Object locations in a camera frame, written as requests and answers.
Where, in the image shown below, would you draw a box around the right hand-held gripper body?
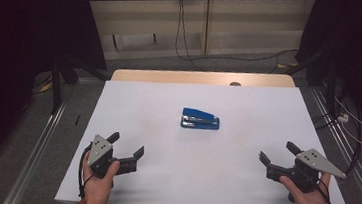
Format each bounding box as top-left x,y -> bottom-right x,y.
289,146 -> 350,198

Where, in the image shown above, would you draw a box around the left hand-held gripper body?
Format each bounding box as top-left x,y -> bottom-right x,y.
85,133 -> 122,180

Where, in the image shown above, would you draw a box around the blue stapler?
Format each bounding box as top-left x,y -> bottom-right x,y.
180,106 -> 222,132

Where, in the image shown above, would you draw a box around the person's left hand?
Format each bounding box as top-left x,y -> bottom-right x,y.
78,153 -> 121,204

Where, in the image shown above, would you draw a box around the white power adapter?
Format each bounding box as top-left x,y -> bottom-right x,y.
337,112 -> 351,124

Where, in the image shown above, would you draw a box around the white table mat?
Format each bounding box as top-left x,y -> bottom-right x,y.
54,65 -> 362,204

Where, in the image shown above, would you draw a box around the black stand legs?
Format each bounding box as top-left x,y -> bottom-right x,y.
46,53 -> 114,121

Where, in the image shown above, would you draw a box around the yellow floor tape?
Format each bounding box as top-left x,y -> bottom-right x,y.
38,81 -> 53,94
276,60 -> 299,71

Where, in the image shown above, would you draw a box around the large black curtain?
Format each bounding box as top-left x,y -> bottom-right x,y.
0,0 -> 114,202

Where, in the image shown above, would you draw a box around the left hand-held gripper black cable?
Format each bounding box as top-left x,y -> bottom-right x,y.
75,141 -> 99,202

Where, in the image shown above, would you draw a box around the hand-held gripper black cable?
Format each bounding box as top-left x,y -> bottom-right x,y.
75,141 -> 99,202
293,166 -> 337,204

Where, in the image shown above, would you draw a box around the right hand-held gripper black cable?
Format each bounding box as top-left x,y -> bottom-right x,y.
293,166 -> 337,204

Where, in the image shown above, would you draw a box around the thick black looped cable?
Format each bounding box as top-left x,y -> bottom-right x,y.
307,94 -> 362,177

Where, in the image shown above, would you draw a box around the black floor cable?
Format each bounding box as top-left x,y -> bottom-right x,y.
201,40 -> 299,77

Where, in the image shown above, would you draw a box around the black hanging cables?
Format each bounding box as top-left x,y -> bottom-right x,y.
171,0 -> 213,72

